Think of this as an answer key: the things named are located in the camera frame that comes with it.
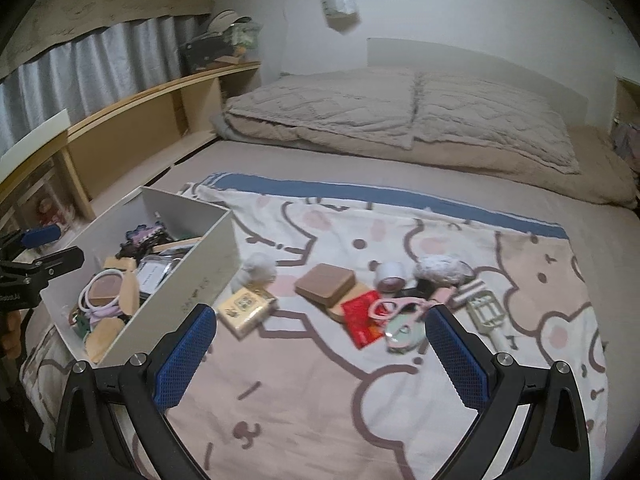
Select white cap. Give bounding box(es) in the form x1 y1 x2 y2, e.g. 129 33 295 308
207 9 251 34

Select beige printed valance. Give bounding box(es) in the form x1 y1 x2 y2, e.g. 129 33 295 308
0 0 213 78

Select small wooden block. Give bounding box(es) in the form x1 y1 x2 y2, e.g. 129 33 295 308
102 256 137 274

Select beige comb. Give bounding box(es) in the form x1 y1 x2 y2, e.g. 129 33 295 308
467 294 507 353

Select wooden shelf unit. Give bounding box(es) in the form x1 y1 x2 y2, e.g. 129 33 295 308
0 61 262 241

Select white storage box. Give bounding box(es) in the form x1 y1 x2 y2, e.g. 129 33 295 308
39 186 241 365

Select beige quilted pillow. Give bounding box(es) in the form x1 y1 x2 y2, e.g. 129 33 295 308
223 67 418 150
412 71 581 175

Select green plush toy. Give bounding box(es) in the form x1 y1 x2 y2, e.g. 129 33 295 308
227 20 263 56

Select white tape roll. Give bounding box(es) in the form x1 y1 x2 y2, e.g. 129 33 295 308
376 261 407 291

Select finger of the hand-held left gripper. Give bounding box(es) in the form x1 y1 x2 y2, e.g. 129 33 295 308
0 225 62 257
0 246 85 283

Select red packet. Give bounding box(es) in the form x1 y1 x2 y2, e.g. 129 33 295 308
342 291 396 350

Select pink scissors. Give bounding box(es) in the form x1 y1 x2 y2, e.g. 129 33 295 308
370 296 436 321

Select striped hair clip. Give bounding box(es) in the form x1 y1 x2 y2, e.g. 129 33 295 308
450 280 483 307

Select beige duvet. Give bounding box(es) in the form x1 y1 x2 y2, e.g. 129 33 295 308
210 67 638 208

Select white board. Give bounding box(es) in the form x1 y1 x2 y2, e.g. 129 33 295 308
0 109 70 173

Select grey fluffy scrunchie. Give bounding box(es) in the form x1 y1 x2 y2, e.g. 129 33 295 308
414 254 473 287

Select mint hand mirror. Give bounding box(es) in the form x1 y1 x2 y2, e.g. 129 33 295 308
386 310 431 353

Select white headboard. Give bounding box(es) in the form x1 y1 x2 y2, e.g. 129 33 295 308
367 37 587 121

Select round wooden board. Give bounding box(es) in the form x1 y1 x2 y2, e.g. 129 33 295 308
325 282 373 323

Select printed cartoon blanket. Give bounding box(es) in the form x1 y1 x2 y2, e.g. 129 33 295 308
22 172 608 480

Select white plush ball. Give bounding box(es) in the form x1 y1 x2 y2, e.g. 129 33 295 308
232 252 277 291

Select grey curtain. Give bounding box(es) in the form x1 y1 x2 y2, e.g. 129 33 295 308
0 12 211 161

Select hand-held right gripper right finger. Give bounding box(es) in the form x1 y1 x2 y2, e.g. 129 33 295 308
425 305 591 480

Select black bag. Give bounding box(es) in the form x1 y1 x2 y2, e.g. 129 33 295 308
180 35 236 76

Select pile of clothes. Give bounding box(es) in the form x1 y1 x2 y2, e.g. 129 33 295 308
614 120 640 166

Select light wooden stick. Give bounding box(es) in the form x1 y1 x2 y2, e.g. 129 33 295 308
151 240 201 255

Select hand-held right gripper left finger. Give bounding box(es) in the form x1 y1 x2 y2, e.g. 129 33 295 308
52 302 219 480

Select yellow printed box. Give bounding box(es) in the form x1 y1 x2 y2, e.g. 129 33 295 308
216 282 278 337

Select dark toy dinosaur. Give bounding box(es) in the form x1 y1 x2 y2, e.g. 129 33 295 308
119 225 173 257

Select red doll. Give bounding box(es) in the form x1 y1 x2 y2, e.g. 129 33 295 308
35 197 67 226

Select clear plastic labelled box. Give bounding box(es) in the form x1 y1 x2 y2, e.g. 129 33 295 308
137 256 181 296

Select brown square box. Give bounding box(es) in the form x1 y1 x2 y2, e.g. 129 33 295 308
294 263 357 306

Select person's left hand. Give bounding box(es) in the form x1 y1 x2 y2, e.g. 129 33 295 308
0 310 24 358

